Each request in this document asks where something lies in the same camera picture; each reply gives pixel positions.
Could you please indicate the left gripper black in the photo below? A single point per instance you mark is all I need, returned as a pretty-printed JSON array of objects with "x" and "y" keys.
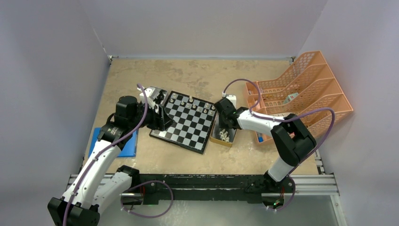
[{"x": 160, "y": 121}]

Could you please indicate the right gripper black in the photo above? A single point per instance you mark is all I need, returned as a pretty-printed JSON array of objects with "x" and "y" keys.
[{"x": 222, "y": 125}]

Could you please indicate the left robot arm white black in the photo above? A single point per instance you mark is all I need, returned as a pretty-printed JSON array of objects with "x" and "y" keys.
[{"x": 84, "y": 201}]

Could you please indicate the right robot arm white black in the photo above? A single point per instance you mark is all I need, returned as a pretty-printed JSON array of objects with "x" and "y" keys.
[{"x": 291, "y": 137}]

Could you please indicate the gold metal tin tray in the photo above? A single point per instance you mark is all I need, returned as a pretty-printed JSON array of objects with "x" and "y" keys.
[{"x": 221, "y": 136}]

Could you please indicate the silver pink tin tray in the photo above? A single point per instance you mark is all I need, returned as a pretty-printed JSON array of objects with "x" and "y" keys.
[{"x": 163, "y": 97}]

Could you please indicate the black white chessboard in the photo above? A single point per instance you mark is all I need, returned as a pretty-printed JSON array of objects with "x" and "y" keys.
[{"x": 191, "y": 129}]

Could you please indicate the blue notebook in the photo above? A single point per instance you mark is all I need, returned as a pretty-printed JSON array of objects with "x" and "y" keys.
[{"x": 129, "y": 149}]

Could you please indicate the small box in organizer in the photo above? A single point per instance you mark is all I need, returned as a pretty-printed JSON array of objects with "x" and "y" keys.
[{"x": 290, "y": 97}]

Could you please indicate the orange plastic file organizer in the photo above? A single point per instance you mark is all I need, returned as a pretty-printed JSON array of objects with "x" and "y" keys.
[{"x": 311, "y": 77}]

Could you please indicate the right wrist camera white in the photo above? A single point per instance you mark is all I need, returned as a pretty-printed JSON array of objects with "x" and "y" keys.
[{"x": 232, "y": 98}]

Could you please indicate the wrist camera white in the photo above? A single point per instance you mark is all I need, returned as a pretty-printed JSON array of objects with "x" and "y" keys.
[
  {"x": 152, "y": 95},
  {"x": 232, "y": 98}
]

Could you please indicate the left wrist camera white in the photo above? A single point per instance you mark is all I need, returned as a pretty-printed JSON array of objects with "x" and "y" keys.
[{"x": 152, "y": 95}]

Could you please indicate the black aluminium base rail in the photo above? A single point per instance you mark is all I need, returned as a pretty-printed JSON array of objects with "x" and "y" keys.
[{"x": 253, "y": 189}]

